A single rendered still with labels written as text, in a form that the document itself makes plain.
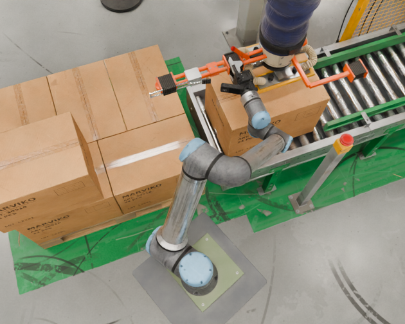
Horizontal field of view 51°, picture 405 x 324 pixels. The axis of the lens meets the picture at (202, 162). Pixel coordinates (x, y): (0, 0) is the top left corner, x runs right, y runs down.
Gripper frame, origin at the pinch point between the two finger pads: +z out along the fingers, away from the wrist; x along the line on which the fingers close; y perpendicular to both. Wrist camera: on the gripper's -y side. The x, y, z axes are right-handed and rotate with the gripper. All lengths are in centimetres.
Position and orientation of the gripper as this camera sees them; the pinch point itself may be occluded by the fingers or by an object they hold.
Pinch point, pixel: (228, 64)
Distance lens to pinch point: 216.1
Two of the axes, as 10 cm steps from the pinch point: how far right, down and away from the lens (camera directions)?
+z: -3.6, -8.6, 3.7
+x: 0.1, -4.0, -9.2
